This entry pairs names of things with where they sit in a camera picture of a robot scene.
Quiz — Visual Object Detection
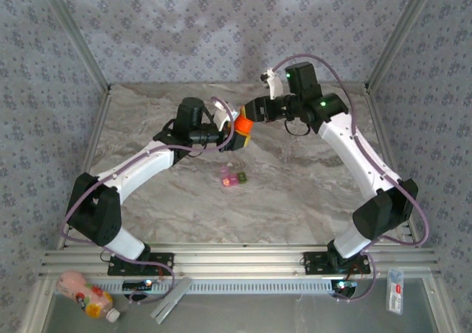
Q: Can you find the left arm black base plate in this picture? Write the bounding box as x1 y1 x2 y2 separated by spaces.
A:
107 251 175 277

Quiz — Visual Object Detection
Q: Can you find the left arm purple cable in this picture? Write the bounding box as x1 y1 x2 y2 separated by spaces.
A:
58 96 237 305

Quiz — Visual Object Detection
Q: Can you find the small circuit board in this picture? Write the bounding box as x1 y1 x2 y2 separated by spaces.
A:
122 279 154 292
330 279 359 299

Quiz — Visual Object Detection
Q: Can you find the grey metal bracket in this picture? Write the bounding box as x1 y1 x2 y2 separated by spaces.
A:
149 276 193 323

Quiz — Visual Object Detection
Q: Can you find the left aluminium corner post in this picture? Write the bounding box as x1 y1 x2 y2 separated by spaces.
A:
35 0 112 93

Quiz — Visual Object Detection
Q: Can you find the slotted grey cable duct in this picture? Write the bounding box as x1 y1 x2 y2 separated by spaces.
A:
90 277 335 295

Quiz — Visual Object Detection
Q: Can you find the orange pill bottle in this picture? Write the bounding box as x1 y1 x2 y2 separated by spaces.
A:
234 113 256 136

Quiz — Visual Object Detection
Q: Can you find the right aluminium corner post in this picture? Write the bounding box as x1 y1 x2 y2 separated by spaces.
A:
364 0 440 94

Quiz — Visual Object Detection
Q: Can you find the right small circuit board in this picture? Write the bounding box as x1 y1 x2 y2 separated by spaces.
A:
330 279 359 299

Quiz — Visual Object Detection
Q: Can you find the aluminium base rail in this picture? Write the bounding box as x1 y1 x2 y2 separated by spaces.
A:
38 242 442 278

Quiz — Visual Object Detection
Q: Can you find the aluminium side rail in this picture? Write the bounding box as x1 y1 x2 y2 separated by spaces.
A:
364 85 421 248
57 88 114 249

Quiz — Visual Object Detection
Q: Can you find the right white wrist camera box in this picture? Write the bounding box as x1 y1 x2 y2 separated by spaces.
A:
259 67 285 101

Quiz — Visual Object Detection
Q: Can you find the aluminium corner post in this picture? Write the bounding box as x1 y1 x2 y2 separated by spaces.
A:
35 0 112 93
364 0 440 94

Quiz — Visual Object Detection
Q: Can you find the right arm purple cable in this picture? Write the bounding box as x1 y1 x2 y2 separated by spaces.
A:
271 54 431 304

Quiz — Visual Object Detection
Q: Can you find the clear plastic package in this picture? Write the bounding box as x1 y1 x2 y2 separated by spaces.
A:
385 268 405 315

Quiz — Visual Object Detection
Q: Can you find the pink drink bottle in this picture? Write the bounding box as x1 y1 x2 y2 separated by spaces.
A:
55 270 122 323

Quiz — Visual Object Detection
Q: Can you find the left aluminium side rail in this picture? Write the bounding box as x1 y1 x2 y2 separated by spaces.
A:
57 88 114 249

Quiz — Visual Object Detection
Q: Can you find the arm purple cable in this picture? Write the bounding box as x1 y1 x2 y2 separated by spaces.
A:
58 96 237 305
271 54 431 304

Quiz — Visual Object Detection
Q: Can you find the right aluminium side rail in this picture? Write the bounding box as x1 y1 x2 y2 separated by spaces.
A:
364 85 421 248

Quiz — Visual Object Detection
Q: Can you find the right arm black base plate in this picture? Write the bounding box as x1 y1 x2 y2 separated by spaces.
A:
302 250 372 275

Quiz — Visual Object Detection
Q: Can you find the pink green pill organizer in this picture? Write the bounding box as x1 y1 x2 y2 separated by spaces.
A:
220 165 249 188

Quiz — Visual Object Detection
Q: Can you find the left small circuit board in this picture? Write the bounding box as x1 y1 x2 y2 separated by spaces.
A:
122 279 154 292

